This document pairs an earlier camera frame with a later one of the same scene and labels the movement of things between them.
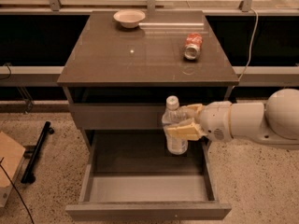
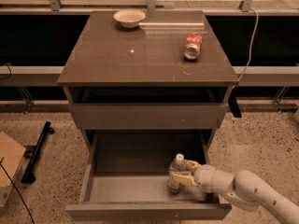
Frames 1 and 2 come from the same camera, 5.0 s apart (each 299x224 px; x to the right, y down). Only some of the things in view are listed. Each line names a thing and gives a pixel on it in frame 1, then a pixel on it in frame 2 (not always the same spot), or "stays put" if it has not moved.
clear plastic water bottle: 173,115 → 174,182
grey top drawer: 117,116 stays put
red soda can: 193,45 stays put
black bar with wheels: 28,176 stays put
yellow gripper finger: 188,130 → 184,177
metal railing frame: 257,27 stays put
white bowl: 129,19 stays put
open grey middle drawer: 130,175 stays put
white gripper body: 215,120 → 204,176
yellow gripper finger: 198,107 → 192,165
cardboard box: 13,152 stays put
